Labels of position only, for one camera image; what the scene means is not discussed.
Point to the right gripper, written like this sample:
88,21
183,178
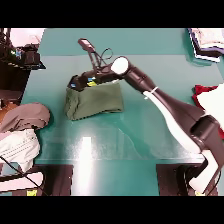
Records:
79,83

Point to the green T-shirt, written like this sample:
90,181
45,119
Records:
95,101

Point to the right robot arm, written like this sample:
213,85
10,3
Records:
180,111

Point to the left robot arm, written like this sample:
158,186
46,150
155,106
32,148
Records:
20,182

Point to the red garment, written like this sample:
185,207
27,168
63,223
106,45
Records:
200,91

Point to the white folded garment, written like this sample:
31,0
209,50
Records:
210,36

